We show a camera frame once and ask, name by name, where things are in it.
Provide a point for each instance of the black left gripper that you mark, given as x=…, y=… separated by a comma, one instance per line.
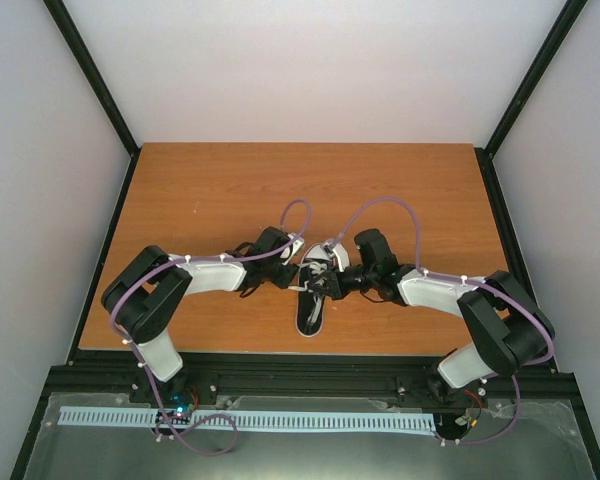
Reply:
x=285, y=280

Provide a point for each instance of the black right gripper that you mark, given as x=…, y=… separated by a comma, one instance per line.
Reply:
x=342, y=290

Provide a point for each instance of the white shoelace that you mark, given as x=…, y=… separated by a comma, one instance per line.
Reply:
x=311, y=297

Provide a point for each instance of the black white canvas sneaker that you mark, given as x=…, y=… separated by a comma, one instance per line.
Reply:
x=316, y=252

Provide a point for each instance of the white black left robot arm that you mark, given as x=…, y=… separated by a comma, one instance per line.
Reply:
x=142, y=300

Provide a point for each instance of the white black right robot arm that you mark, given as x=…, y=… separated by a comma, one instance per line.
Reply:
x=507, y=328

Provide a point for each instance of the circuit board with green led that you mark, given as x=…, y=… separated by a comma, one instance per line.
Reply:
x=182, y=407

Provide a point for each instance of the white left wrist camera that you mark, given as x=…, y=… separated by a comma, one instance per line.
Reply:
x=292, y=250

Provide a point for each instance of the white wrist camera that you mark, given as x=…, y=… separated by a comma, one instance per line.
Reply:
x=337, y=254
x=292, y=250

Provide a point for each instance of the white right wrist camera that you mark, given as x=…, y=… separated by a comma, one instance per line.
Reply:
x=337, y=254

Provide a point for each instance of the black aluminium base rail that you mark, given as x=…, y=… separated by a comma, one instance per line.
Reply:
x=207, y=377

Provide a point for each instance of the light blue slotted cable duct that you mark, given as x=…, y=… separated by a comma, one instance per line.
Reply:
x=260, y=421

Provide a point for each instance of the black left frame post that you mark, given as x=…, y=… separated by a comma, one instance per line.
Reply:
x=84, y=59

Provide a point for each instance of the black frame post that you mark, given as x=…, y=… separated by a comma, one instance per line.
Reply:
x=84, y=59
x=549, y=48

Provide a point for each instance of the black right frame post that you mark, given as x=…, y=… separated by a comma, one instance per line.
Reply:
x=549, y=48

